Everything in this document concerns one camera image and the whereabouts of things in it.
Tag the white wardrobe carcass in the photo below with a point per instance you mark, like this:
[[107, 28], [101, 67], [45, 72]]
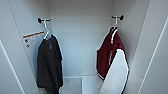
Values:
[[83, 40]]

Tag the red and white jacket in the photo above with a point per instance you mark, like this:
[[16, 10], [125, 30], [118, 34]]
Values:
[[110, 60]]

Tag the white hanger with red jacket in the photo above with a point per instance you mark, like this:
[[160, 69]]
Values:
[[114, 27]]

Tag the white hanger with black shirt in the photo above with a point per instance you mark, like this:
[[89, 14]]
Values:
[[47, 31]]

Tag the black wardrobe hook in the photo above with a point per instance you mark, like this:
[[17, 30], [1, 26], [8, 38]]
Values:
[[118, 17], [42, 20]]

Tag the orange and white sticker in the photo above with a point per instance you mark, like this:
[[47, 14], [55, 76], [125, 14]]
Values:
[[33, 38]]

